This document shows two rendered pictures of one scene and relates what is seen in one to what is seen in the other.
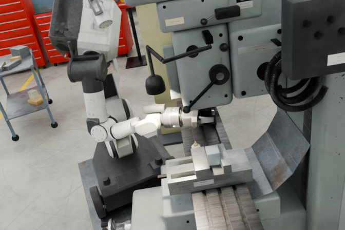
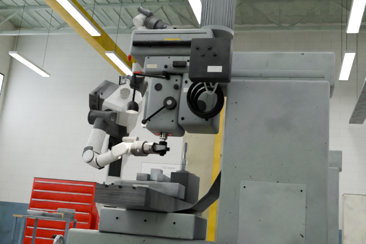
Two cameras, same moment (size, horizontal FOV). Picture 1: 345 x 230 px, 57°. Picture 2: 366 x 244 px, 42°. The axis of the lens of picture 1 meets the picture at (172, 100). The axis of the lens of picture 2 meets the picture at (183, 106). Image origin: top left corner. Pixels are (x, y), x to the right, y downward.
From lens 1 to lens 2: 2.00 m
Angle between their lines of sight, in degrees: 45
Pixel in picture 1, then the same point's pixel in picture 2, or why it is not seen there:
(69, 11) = (108, 87)
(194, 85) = (154, 109)
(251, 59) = not seen: hidden behind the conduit
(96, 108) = (95, 139)
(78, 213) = not seen: outside the picture
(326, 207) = (226, 223)
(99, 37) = (119, 103)
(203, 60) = (163, 94)
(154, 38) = not seen: hidden behind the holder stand
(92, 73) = (103, 116)
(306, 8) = (197, 41)
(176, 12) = (153, 61)
